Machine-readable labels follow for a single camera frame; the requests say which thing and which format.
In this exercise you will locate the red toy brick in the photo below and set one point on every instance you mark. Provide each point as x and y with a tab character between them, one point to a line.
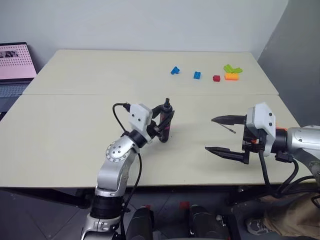
216	78

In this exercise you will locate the black rounded shape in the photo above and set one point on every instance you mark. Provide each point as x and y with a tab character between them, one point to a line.
202	222
140	222

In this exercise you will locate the khaki trouser leg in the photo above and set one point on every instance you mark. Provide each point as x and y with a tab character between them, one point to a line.
292	215

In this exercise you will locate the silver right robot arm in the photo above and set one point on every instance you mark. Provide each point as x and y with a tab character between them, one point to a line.
300	140

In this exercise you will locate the blue toy brick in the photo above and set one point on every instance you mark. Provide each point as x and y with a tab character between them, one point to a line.
197	75
175	70

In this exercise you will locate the laptop with pink screen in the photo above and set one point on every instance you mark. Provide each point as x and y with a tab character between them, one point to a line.
15	62

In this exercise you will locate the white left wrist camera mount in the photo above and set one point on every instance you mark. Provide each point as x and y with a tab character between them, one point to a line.
138	116

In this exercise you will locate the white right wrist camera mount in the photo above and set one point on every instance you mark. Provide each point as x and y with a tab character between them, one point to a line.
262	117

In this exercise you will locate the orange toy brick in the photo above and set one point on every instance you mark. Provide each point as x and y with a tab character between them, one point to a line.
232	77

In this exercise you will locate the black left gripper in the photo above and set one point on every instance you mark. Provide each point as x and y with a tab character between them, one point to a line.
154	131

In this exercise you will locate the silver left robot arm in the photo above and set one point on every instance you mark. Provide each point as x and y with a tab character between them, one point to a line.
115	152

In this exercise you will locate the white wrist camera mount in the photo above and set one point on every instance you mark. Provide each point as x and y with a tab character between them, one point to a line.
262	117
138	116

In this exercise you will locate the thin metal screwdriver bit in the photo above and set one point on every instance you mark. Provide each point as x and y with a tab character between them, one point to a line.
228	129

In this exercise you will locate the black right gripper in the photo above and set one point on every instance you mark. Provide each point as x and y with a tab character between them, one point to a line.
252	140

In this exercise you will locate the green toy brick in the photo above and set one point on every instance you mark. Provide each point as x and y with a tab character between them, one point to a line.
237	70
227	67

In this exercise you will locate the grey sneaker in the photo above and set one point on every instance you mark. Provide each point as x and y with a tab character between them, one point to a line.
257	225

